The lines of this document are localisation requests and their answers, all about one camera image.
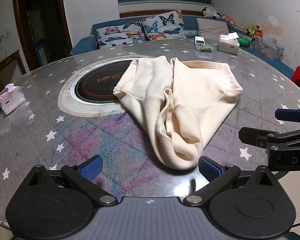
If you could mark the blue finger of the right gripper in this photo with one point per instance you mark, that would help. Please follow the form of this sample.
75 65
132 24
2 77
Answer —
292 115

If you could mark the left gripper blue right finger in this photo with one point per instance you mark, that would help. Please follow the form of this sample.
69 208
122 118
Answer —
220 178

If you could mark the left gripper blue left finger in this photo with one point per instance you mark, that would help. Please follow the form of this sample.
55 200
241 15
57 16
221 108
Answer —
81 178

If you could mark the cream fabric garment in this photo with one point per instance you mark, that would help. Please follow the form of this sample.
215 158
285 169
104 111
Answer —
180 104

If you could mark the grey star pattern table mat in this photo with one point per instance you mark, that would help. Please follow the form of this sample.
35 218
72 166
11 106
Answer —
38 132

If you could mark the clear plastic storage bin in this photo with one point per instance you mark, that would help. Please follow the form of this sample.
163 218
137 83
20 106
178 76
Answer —
269 47

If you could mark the round black induction cooktop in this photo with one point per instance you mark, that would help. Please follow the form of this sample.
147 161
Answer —
89 92

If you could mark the colourful plush toys pile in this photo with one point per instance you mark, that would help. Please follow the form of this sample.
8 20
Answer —
253 30

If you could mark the white tissue box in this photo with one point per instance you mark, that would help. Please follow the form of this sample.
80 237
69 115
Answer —
229 43

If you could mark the blue sectional sofa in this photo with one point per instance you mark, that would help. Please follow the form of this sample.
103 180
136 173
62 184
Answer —
88 44

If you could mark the grey plain cushion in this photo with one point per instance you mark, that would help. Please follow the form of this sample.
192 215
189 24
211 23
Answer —
211 28

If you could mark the wooden side cabinet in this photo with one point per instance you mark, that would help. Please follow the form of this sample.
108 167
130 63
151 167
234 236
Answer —
8 60

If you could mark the black white plush toy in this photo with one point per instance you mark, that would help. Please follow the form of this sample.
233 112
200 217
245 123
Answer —
211 13

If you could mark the dark wooden door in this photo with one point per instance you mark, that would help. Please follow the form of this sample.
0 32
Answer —
43 31

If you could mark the left butterfly print pillow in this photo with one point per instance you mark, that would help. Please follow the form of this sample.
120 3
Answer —
125 34

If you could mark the butterfly print pillow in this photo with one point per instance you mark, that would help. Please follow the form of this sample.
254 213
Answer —
125 34
165 26

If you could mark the right butterfly print pillow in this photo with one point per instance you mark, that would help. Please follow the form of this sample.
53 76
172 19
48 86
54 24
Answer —
165 26

